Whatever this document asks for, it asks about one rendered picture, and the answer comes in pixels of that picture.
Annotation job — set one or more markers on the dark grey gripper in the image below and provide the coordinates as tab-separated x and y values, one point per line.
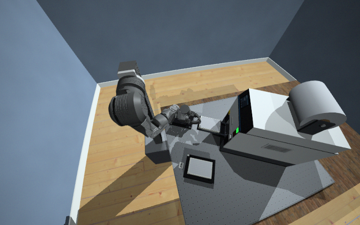
184	113

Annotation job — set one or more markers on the black rectangular frame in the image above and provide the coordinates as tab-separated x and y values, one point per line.
181	124
193	177

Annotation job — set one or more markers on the grey cylinder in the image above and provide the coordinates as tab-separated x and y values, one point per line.
313	101

